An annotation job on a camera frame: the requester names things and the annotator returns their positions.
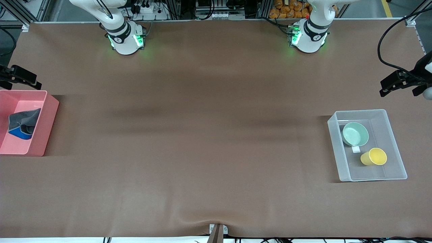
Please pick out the aluminium frame post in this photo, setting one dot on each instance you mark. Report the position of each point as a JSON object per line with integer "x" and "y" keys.
{"x": 42, "y": 8}
{"x": 413, "y": 22}

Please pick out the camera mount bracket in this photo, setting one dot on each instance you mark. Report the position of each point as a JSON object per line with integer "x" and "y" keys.
{"x": 216, "y": 233}

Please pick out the light green bowl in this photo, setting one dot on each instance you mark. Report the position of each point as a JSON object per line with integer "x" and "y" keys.
{"x": 356, "y": 134}

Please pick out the brown table cover mat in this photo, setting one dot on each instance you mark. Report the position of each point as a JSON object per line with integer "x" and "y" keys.
{"x": 216, "y": 101}

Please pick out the clear plastic bin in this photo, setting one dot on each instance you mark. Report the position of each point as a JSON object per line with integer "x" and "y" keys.
{"x": 366, "y": 170}

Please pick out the white label sticker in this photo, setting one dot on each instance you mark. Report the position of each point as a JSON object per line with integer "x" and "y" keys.
{"x": 356, "y": 150}

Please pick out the yellow cup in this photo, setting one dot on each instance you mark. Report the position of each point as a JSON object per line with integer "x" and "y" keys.
{"x": 374, "y": 157}

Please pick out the white power strip with plugs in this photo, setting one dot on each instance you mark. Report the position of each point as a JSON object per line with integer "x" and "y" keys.
{"x": 148, "y": 9}

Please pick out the long white power strip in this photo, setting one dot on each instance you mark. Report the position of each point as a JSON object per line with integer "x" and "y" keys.
{"x": 227, "y": 16}

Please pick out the pink plastic bin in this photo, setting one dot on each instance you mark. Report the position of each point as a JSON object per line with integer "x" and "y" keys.
{"x": 40, "y": 135}

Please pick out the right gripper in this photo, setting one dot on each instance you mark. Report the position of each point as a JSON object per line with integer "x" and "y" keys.
{"x": 13, "y": 75}

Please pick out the pile of orange bags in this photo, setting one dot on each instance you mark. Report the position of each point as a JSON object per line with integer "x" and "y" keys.
{"x": 287, "y": 10}

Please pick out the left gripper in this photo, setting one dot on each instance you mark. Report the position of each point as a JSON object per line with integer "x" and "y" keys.
{"x": 413, "y": 75}

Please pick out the grey and blue cloth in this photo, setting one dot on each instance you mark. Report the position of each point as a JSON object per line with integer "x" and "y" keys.
{"x": 27, "y": 119}

